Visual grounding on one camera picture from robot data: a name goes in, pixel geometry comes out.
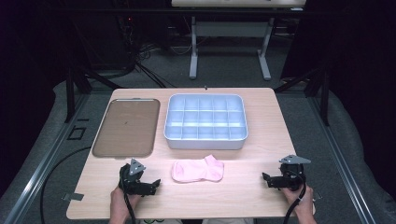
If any grey metal rail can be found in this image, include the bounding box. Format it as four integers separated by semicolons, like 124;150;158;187
2;92;92;224
307;95;378;224

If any tangle of dark cables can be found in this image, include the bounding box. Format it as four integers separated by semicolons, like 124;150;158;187
116;15;177;89

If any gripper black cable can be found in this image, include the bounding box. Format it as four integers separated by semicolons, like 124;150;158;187
282;170;308;224
122;186;137;224

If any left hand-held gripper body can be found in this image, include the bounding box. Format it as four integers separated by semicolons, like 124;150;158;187
118;158;154;197

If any black tape square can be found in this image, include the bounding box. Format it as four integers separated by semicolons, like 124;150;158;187
66;125;87;141

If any black floor cable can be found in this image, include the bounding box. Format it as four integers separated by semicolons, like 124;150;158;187
39;146;93;224

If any person's right hand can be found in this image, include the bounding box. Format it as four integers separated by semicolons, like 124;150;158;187
281;184;314;217

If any black metal stand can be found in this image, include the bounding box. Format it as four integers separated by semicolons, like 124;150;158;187
64;60;123;124
274;63;332;127

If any white compartment organizer box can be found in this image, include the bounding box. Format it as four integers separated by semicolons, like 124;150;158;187
163;93;249;150

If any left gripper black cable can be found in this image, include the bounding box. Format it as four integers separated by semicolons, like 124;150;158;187
122;186;137;224

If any brown tray with metal rim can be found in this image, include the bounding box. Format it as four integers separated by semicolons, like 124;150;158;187
92;98;162;159

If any person's left hand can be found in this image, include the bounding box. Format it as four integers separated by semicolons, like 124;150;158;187
109;186;142;217

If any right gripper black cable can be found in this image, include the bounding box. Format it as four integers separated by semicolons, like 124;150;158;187
282;170;308;224

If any pink sock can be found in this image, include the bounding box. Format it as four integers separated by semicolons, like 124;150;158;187
170;154;225;184

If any desk with white legs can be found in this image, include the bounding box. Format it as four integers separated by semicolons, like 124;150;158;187
170;0;308;81

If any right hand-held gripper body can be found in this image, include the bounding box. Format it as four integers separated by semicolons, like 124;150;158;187
271;154;312;191

